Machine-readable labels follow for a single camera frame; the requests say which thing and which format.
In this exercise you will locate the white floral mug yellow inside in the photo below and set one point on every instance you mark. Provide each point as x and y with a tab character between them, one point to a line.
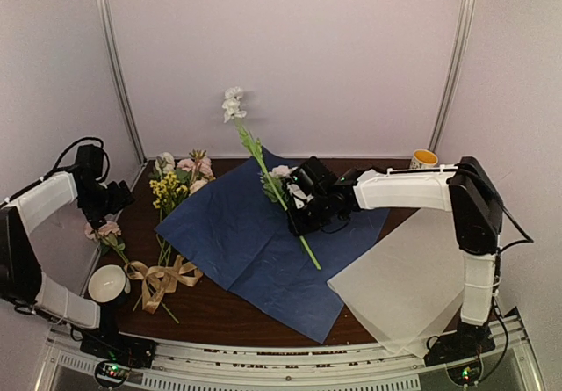
423	159

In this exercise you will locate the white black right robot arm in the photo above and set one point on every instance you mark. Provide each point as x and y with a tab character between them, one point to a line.
465	191

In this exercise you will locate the white translucent paper sheet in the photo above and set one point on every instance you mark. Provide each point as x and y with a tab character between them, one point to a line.
408	287

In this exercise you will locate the aluminium front rail frame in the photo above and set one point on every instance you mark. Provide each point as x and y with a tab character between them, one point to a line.
188	366

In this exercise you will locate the white fake flower long stem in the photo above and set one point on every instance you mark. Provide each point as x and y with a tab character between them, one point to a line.
233	112

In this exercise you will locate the aluminium corner post left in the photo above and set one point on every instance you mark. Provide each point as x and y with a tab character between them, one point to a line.
118	79

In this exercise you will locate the beige ribbon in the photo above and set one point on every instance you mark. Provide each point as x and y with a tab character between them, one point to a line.
157	281

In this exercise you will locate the pale rose leafy stem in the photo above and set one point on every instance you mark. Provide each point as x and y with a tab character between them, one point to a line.
273	184

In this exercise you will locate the blue wrapping paper sheet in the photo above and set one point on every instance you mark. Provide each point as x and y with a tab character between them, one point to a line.
240	240

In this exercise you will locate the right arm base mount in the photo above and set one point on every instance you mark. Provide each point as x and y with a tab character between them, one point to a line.
460	352

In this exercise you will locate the pink rose bunch with leaves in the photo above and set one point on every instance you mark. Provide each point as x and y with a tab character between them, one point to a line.
195	170

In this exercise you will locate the pink fake rose stem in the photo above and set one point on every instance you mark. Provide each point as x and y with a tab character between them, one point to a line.
108	238

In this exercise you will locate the aluminium corner post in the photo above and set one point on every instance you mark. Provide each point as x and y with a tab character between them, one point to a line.
463	30
118	79

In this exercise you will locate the yellow fake flower bunch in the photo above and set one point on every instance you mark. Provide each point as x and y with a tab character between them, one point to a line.
169	191

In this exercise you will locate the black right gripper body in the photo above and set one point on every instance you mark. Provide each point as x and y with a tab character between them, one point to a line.
318	217

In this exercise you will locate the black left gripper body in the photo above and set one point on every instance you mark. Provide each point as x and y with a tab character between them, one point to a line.
101	202

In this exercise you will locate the aluminium corner post right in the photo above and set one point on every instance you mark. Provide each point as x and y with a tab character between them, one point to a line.
463	30

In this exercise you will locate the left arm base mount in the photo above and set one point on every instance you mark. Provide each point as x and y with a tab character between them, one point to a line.
118	355

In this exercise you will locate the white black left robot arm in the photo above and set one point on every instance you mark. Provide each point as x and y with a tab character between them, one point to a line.
32	245

